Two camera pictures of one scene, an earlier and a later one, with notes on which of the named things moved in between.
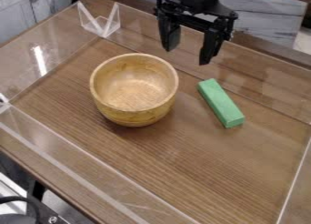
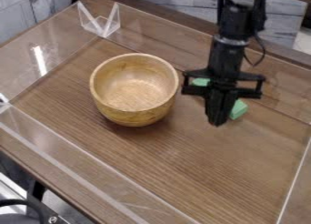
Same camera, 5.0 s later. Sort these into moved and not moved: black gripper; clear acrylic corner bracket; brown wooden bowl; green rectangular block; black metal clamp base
Moved: black gripper; green rectangular block
Not moved: clear acrylic corner bracket; black metal clamp base; brown wooden bowl
